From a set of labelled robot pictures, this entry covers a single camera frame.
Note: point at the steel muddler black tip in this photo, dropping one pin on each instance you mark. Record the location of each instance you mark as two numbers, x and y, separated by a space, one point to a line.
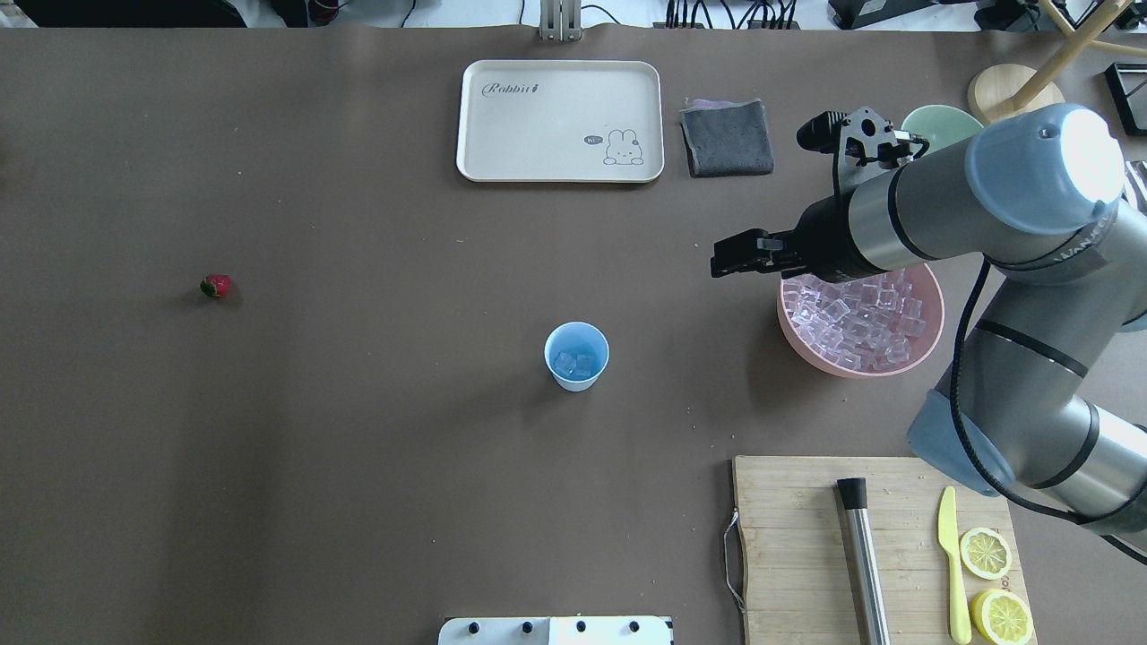
859 541

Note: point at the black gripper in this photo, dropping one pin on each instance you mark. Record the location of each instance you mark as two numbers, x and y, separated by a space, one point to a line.
822 237

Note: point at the pink bowl of ice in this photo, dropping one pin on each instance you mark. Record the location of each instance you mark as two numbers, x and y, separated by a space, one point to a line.
878 326

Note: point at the grey folded cloth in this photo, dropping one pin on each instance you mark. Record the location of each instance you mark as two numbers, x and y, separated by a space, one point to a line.
726 138

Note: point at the lemon half slice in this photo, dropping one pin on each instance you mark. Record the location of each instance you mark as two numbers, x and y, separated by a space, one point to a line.
986 553
1002 617

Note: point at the red strawberry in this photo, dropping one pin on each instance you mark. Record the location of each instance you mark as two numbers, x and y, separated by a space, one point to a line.
216 286

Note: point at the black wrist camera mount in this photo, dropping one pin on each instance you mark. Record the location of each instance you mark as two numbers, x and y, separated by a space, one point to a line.
863 145

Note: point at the light blue plastic cup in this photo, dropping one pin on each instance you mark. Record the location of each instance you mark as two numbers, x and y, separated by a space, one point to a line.
576 354

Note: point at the yellow plastic knife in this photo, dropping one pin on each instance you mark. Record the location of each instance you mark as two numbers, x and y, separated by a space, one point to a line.
947 536

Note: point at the wooden cup rack stand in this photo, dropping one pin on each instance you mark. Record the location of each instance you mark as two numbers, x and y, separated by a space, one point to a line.
1009 89

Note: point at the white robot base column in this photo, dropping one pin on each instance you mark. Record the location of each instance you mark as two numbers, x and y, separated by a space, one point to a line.
576 629

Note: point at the cream rabbit tray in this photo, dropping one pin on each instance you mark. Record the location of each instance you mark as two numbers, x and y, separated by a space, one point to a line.
560 121

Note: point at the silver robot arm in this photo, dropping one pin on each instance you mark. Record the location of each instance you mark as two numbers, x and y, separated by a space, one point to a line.
1040 197

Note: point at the bamboo cutting board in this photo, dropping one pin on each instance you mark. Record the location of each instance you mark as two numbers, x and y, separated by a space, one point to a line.
796 581

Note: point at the mint green bowl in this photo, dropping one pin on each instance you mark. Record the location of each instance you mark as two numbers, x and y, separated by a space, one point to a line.
941 125

